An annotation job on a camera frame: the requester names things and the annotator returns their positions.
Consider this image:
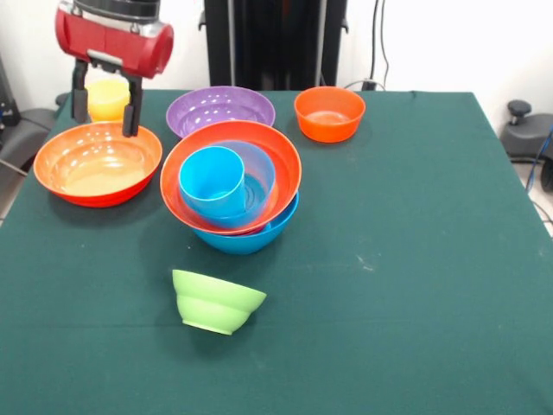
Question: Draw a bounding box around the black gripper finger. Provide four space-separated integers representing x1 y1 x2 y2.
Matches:
70 58 90 125
122 75 143 138

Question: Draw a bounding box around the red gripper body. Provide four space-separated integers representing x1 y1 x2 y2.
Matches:
54 4 175 80

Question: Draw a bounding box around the large orange bowl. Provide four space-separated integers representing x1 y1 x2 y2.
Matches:
33 122 163 208
160 120 302 236

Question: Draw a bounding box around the blue cup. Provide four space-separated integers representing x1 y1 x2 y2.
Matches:
178 145 246 218

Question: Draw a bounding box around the small blue bowl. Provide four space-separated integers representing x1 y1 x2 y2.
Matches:
181 140 277 229

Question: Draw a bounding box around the green bowl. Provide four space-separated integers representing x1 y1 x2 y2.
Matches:
172 269 268 336

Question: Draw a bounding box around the orange cup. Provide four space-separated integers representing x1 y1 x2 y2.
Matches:
88 111 126 125

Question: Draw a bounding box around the yellow cup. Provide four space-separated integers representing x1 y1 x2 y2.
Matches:
85 79 131 118

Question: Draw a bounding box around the purple bowl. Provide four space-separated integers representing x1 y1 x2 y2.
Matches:
165 85 277 140

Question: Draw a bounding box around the large blue bowl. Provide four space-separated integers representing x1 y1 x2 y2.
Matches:
189 189 300 256

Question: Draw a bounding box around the small orange bowl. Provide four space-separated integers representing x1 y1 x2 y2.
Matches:
294 86 366 144

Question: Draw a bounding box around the dark green tablecloth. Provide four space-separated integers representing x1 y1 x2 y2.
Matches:
0 88 553 415

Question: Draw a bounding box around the grey pedestal foot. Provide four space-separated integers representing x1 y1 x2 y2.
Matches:
0 93 73 174
500 99 553 159

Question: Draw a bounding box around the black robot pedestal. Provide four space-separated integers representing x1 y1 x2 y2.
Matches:
198 0 349 92

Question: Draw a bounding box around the black cable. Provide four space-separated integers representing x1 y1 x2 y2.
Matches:
369 0 392 90

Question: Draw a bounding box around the blue cable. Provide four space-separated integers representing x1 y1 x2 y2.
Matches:
524 124 553 194

